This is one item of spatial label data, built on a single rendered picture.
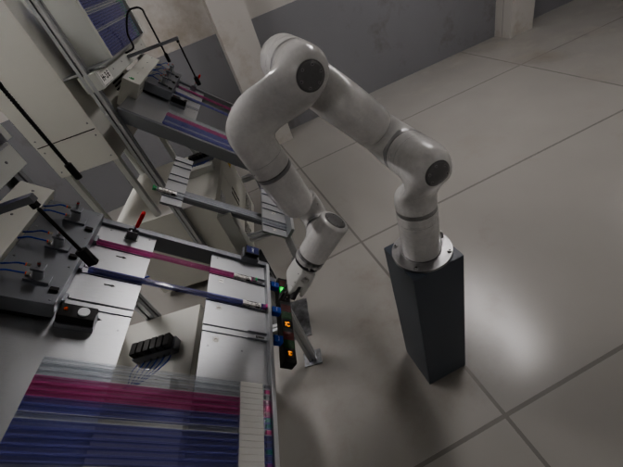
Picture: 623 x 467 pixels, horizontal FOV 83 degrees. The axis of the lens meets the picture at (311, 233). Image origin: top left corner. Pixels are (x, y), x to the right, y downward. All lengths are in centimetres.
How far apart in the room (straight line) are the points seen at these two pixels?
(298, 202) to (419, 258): 47
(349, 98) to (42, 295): 79
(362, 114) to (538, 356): 134
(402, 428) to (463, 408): 25
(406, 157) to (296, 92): 34
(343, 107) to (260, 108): 18
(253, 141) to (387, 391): 129
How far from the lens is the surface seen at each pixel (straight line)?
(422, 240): 109
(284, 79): 66
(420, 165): 86
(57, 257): 106
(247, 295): 118
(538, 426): 170
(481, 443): 165
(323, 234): 92
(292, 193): 82
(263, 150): 76
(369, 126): 82
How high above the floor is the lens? 157
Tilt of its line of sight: 39 degrees down
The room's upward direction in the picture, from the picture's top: 21 degrees counter-clockwise
